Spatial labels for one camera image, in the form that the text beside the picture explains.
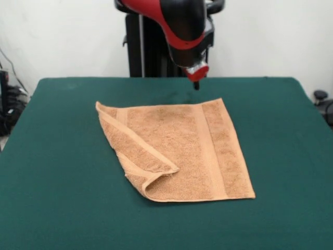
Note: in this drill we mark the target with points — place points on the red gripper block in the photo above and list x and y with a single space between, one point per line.
199 73

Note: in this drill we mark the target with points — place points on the dark green table cloth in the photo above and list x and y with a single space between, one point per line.
78 208

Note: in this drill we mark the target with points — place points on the tan terry towel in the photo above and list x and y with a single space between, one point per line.
182 145

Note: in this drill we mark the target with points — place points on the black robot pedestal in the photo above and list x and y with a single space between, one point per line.
145 52

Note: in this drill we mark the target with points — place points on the black box with red light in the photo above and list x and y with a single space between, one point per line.
4 88

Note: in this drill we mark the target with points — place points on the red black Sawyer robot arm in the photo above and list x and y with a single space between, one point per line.
182 26

